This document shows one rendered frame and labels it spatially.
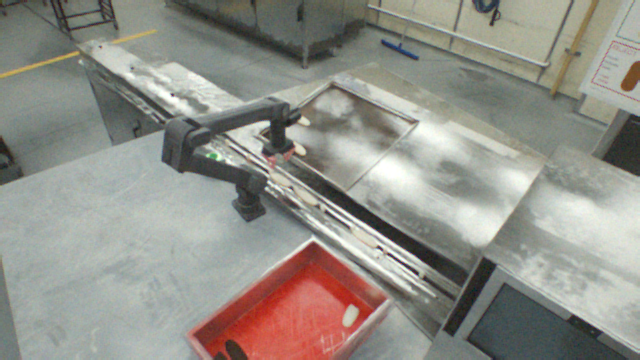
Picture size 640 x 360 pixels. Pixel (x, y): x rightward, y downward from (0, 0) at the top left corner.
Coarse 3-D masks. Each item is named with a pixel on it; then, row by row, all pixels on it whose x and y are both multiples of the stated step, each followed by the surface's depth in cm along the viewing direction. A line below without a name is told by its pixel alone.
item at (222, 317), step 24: (312, 240) 120; (288, 264) 115; (336, 264) 116; (264, 288) 111; (360, 288) 113; (216, 312) 100; (240, 312) 107; (384, 312) 104; (192, 336) 94; (360, 336) 98
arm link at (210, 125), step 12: (240, 108) 115; (252, 108) 117; (264, 108) 120; (276, 108) 124; (168, 120) 101; (192, 120) 103; (204, 120) 103; (216, 120) 106; (228, 120) 109; (240, 120) 114; (252, 120) 118; (264, 120) 123; (192, 132) 98; (204, 132) 99; (216, 132) 107; (192, 144) 98; (204, 144) 101
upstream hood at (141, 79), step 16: (80, 48) 218; (96, 48) 218; (112, 48) 219; (96, 64) 211; (112, 64) 203; (128, 64) 204; (144, 64) 205; (128, 80) 191; (144, 80) 191; (160, 80) 192; (144, 96) 183; (160, 96) 180; (176, 96) 181; (192, 96) 182; (160, 112) 179; (176, 112) 171; (192, 112) 171; (208, 112) 172
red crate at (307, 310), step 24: (312, 264) 125; (288, 288) 118; (312, 288) 118; (336, 288) 119; (264, 312) 111; (288, 312) 112; (312, 312) 112; (336, 312) 113; (360, 312) 113; (216, 336) 105; (240, 336) 105; (264, 336) 106; (288, 336) 106; (312, 336) 107; (336, 336) 107
